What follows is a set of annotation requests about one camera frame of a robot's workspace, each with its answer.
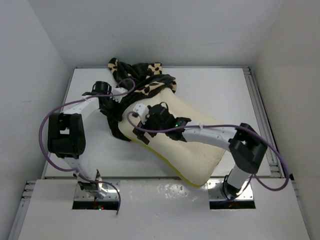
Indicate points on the metal base plate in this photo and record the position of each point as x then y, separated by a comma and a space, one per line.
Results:
218, 191
104, 191

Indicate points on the black floral pillowcase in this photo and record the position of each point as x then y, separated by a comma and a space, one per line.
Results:
149, 81

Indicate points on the white front cover board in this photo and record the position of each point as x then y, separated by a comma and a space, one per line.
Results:
161, 210

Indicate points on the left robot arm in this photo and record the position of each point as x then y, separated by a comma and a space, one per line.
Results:
66, 135

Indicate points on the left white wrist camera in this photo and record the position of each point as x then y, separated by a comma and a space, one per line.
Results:
118, 93

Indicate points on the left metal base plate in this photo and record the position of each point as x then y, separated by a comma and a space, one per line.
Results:
104, 191

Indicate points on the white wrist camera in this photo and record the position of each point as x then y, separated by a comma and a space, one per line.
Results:
141, 110
118, 93

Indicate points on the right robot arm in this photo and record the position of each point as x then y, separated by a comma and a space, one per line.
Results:
245, 145

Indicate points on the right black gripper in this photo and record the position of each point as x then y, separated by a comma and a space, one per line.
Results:
141, 134

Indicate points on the cream yellow pillow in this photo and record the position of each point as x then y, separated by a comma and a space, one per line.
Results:
192, 161

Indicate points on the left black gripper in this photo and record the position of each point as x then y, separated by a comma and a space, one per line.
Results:
114, 114

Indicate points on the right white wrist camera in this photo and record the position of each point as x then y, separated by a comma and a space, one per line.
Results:
141, 110

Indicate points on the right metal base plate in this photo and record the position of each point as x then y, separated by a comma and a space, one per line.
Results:
218, 191

